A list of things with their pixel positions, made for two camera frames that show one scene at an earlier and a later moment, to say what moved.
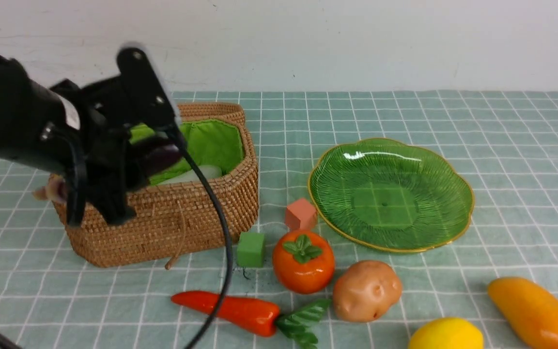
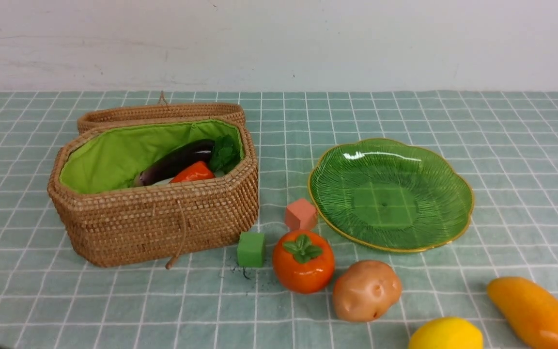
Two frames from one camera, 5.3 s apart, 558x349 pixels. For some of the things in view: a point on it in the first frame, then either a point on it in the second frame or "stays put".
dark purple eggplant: (148, 159) -> (167, 166)
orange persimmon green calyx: (303, 261) stays put
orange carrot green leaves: (256, 318) -> (225, 155)
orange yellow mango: (546, 323) stays put
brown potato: (365, 291) stays put
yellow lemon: (447, 333) stays put
